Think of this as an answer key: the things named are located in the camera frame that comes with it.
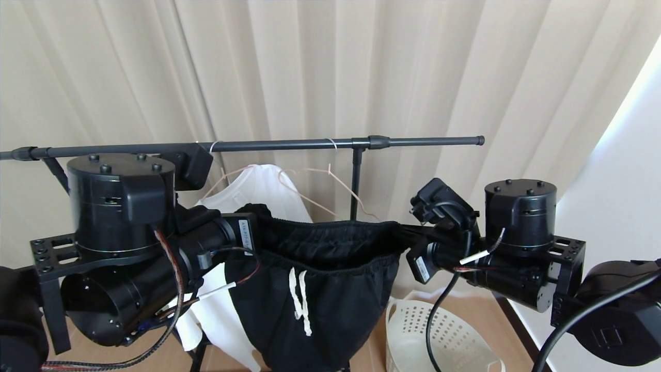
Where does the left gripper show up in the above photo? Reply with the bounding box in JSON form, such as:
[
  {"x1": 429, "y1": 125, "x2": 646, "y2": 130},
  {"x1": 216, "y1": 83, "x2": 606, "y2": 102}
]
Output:
[{"x1": 62, "y1": 213, "x2": 257, "y2": 346}]

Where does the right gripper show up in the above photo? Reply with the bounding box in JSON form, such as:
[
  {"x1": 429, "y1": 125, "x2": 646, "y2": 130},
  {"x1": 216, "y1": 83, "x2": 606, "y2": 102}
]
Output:
[{"x1": 406, "y1": 235, "x2": 556, "y2": 313}]

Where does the black garment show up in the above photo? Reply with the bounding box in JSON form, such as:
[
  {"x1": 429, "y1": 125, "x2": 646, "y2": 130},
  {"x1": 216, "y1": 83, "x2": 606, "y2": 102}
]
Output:
[{"x1": 225, "y1": 203, "x2": 414, "y2": 372}]

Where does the white printed t-shirt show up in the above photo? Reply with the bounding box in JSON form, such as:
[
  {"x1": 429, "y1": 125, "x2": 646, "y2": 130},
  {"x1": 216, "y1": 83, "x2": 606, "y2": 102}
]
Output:
[{"x1": 176, "y1": 164, "x2": 314, "y2": 372}]

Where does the pink clothes hanger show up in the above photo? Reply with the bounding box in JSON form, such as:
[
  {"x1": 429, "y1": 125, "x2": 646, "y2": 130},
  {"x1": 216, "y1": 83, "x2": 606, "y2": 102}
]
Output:
[
  {"x1": 200, "y1": 141, "x2": 256, "y2": 203},
  {"x1": 278, "y1": 138, "x2": 383, "y2": 223}
]

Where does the white laundry basket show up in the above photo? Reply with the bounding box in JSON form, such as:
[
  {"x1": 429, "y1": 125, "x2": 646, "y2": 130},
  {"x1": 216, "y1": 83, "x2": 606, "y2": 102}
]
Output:
[{"x1": 385, "y1": 297, "x2": 507, "y2": 372}]

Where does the black clothes rack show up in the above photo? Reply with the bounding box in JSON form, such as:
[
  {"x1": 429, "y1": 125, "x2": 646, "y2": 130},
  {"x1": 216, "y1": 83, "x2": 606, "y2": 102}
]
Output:
[{"x1": 0, "y1": 135, "x2": 485, "y2": 372}]

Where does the beige curtain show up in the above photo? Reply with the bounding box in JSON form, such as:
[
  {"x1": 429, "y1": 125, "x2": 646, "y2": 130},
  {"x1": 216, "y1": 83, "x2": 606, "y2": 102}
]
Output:
[{"x1": 0, "y1": 0, "x2": 661, "y2": 311}]

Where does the black cable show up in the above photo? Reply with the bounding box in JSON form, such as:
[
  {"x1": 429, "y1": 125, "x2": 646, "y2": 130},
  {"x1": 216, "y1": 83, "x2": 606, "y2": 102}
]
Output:
[{"x1": 426, "y1": 271, "x2": 661, "y2": 372}]

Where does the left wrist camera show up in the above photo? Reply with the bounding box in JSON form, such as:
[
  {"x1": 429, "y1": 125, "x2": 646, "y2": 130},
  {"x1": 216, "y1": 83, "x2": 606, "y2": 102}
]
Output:
[{"x1": 158, "y1": 144, "x2": 224, "y2": 236}]

